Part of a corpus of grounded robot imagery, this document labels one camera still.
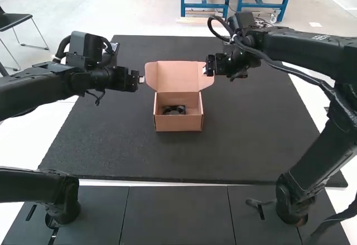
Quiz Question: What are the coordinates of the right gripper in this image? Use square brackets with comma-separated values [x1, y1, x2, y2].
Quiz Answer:
[205, 52, 234, 78]

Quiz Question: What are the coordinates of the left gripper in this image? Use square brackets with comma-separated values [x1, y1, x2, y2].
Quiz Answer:
[117, 66, 146, 93]

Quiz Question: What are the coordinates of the cardboard box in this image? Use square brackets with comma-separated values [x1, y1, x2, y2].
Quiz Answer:
[144, 60, 215, 132]

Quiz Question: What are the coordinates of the wooden plank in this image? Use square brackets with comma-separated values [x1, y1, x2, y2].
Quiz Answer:
[176, 17, 213, 25]

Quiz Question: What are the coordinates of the black mat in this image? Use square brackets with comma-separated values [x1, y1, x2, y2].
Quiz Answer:
[37, 35, 349, 189]

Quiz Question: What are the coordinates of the dark base panel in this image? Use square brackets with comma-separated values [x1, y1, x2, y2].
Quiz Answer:
[227, 185, 349, 245]
[119, 185, 237, 245]
[5, 185, 131, 245]

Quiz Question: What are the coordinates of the black chair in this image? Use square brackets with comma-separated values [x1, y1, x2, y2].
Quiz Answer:
[0, 4, 50, 77]

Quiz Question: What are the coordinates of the black cable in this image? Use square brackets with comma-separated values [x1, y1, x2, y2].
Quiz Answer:
[234, 37, 335, 89]
[208, 16, 238, 44]
[52, 35, 72, 61]

